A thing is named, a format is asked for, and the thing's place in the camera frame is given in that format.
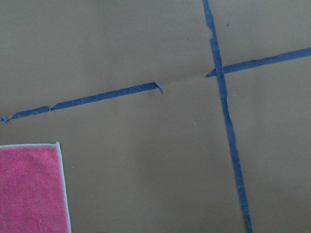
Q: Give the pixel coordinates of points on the pink towel with grey edge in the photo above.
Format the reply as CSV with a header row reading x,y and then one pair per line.
x,y
33,197

